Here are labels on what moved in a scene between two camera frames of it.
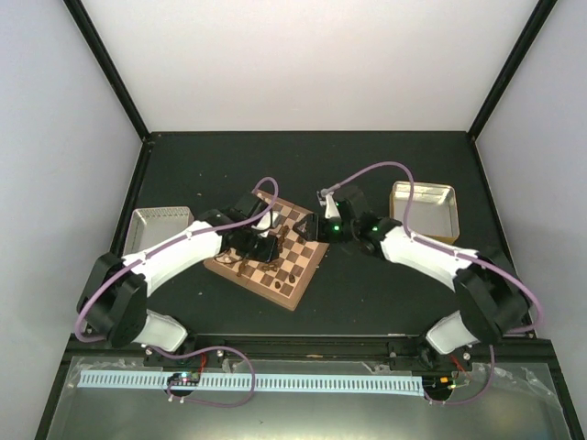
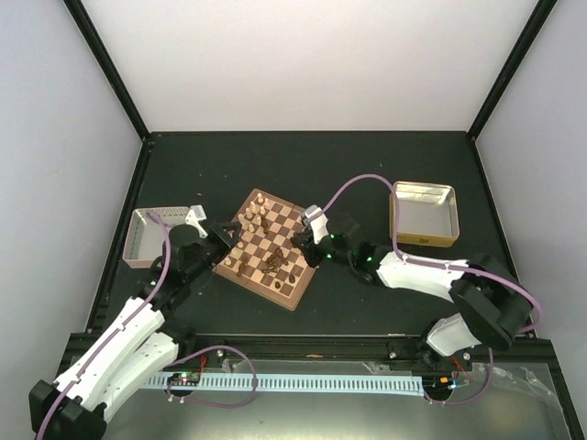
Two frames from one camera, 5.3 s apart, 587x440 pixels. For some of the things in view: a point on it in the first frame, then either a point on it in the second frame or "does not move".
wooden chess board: [288, 280] does not move
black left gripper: [266, 254] → [222, 238]
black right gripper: [316, 231] → [305, 237]
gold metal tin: [433, 212] does not move
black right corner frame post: [537, 19] does not move
